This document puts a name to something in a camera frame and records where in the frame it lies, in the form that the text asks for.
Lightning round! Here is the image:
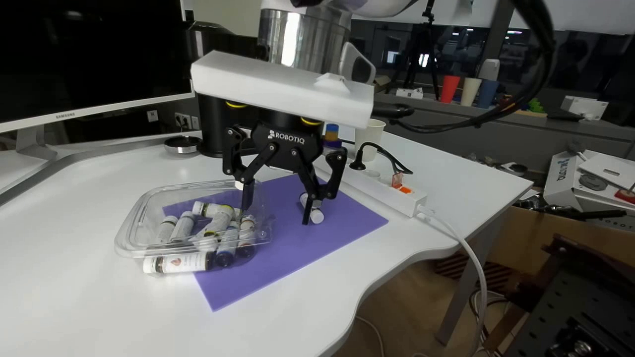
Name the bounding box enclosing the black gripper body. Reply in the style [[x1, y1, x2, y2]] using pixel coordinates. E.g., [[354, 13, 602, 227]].
[[251, 116, 324, 164]]

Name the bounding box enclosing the clear plastic bowl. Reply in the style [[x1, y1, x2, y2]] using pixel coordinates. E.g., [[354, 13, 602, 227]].
[[116, 181, 272, 261]]

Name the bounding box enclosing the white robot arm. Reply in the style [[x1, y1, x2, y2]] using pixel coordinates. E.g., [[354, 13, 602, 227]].
[[217, 0, 417, 225]]

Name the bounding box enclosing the white tube on mat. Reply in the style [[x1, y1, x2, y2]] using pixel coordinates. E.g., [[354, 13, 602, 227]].
[[300, 193, 326, 225]]

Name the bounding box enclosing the purple mat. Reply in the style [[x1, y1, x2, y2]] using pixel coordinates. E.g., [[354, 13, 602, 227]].
[[161, 173, 391, 314]]

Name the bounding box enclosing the white power strip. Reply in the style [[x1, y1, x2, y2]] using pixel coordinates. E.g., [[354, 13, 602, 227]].
[[346, 171, 427, 217]]

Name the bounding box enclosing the pile of white tubes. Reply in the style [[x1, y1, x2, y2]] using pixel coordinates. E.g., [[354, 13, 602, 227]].
[[141, 201, 261, 277]]

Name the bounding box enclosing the white framed monitor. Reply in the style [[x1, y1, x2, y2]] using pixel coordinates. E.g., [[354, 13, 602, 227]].
[[0, 0, 191, 134]]

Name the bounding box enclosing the white box on shelf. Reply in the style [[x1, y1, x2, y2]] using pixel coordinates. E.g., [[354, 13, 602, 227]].
[[544, 150, 635, 215]]

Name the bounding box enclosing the black power cable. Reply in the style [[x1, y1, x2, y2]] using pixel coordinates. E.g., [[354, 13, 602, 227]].
[[348, 142, 415, 179]]

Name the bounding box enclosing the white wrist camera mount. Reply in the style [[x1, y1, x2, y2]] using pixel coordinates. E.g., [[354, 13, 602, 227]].
[[191, 51, 374, 130]]

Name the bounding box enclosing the white power strip cable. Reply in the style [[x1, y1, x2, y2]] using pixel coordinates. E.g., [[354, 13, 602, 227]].
[[415, 203, 493, 357]]

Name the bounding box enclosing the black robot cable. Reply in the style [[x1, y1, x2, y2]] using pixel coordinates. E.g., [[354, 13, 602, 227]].
[[384, 0, 560, 136]]

